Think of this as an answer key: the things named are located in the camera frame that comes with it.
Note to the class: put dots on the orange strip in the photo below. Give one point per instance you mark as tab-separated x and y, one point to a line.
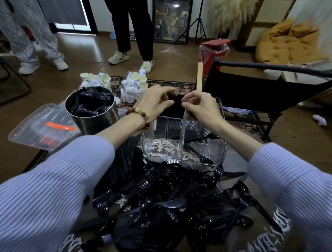
60	126

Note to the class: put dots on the yellow cushion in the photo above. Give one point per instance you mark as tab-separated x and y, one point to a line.
285	44

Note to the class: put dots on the person's right thumb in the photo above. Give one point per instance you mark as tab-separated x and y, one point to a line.
188	107

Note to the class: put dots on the clear plastic container lid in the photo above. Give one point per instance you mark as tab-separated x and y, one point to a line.
33	129

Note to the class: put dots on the white cloth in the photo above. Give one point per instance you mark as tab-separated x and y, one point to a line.
303	71

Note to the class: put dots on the dark printed table cloth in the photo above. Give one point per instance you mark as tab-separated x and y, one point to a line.
259	233

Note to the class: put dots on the white clog shoe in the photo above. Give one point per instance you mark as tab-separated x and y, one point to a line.
147	66
118	58

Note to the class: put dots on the person's right forearm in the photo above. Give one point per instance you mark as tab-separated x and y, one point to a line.
280	179

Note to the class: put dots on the red trash bin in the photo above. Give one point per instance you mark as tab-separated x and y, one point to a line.
214	55

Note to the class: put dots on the black metal chair frame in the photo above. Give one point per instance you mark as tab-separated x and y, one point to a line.
15	78

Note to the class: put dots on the wooden stick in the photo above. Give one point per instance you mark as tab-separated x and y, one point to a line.
199	76

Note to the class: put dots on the white fluffy fur throw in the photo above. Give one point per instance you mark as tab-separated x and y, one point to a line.
230	15

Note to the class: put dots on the person's left hand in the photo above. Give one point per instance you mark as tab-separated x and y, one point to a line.
150	101

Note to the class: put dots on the dark glass door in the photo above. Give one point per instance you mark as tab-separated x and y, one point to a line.
64	13

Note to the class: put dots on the patterned floor rug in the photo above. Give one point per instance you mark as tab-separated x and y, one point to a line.
242	122

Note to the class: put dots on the person's left thumb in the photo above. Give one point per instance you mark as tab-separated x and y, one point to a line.
164	105

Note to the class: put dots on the black tripod stand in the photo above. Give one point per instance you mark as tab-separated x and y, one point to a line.
199	23

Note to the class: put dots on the pile of black plastic cutlery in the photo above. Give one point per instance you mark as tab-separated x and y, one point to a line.
166	205

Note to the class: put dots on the black plastic bags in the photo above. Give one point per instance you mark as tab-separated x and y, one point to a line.
90	101

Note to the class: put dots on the black cutlery bundle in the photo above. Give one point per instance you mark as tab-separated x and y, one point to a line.
174	109

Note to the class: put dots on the wooden frame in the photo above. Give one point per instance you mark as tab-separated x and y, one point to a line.
246	26

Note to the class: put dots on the person's right hand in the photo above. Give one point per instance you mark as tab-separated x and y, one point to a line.
206	111

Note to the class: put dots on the clear plastic cutlery organizer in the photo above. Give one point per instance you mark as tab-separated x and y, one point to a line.
168	145

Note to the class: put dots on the black folding chair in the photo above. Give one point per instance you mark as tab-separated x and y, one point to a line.
249	92

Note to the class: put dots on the metal bucket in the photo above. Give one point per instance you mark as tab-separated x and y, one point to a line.
96	124

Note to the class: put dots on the person's left forearm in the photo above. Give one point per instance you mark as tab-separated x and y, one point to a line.
64	171

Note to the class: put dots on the heap of white paper cups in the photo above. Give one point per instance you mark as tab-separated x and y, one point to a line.
133	85
96	79

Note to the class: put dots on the framed picture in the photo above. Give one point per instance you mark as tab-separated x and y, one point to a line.
171	20

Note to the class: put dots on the black plastic spoon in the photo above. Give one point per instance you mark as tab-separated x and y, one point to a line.
199	155

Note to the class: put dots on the white sock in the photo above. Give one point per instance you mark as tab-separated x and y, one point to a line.
319	120

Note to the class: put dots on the white sneaker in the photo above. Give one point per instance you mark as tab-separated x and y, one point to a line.
61	65
28	68

